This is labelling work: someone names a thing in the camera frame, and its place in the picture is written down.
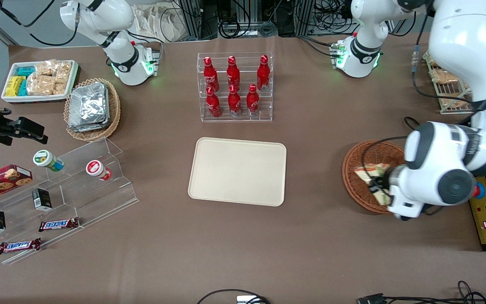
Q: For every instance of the white rectangular snack tray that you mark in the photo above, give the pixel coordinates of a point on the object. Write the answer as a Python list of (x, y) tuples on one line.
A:
[(9, 71)]

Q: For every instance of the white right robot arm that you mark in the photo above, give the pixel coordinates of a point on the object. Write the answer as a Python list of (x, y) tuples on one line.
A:
[(99, 17)]

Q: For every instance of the green lid yogurt cup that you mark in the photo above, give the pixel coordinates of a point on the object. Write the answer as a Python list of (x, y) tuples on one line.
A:
[(45, 160)]

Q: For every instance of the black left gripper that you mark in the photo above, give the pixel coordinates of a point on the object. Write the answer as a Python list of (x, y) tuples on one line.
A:
[(381, 184)]

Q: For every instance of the beige rectangular tray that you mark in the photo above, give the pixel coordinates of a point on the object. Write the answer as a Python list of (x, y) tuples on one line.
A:
[(237, 171)]

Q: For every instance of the round brown wicker basket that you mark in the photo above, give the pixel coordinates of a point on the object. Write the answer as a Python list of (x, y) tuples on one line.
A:
[(352, 190)]

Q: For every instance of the clear acrylic bottle rack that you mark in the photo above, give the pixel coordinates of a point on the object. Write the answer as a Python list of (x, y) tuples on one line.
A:
[(264, 105)]

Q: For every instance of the white cloth bag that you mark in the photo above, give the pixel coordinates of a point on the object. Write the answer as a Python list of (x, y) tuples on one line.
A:
[(154, 21)]

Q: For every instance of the snickers chocolate bar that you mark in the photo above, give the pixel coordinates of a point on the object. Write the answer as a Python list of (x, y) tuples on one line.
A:
[(58, 224), (18, 245)]

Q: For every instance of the oval light wicker basket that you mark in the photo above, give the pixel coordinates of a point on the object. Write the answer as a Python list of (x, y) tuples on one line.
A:
[(114, 112)]

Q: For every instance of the triangular sandwich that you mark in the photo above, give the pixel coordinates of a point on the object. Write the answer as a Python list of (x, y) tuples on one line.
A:
[(367, 172)]

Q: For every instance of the clear acrylic stepped display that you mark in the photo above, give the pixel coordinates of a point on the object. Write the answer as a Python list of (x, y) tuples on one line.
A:
[(91, 198)]

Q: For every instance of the red cola bottle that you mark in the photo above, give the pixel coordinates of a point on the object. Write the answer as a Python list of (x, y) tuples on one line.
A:
[(210, 76), (233, 75), (252, 102), (213, 105), (234, 103), (263, 76)]

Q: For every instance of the clear rice cracker bag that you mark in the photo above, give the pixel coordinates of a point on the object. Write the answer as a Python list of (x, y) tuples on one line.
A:
[(63, 71), (40, 85), (46, 67), (60, 88)]

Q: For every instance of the red lid yogurt cup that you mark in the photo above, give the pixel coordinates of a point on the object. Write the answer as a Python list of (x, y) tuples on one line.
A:
[(96, 169)]

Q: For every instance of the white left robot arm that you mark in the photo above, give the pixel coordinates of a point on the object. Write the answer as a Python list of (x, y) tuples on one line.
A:
[(462, 42)]

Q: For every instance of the silver foil pack stack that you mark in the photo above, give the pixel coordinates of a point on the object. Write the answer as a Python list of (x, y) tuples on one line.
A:
[(87, 107)]

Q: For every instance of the teal snack pack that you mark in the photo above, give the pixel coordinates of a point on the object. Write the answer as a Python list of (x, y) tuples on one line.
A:
[(26, 71), (23, 88)]

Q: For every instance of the yellow snack pack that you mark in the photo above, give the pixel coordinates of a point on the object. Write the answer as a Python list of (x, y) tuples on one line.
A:
[(14, 85)]

